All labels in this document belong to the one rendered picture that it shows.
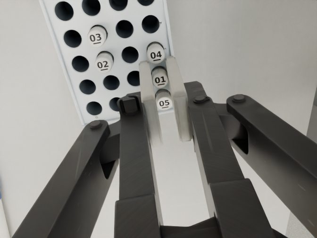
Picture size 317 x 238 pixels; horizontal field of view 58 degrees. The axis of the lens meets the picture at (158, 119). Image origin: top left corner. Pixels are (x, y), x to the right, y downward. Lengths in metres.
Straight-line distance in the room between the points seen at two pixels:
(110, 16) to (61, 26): 0.04
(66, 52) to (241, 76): 0.15
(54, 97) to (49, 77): 0.02
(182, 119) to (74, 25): 0.11
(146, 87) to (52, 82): 0.13
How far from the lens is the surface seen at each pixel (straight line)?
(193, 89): 0.17
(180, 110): 0.15
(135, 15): 0.21
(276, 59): 0.29
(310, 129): 1.03
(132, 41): 0.22
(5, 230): 0.39
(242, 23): 0.26
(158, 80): 0.21
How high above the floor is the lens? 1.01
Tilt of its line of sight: 61 degrees down
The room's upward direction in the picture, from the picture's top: 173 degrees clockwise
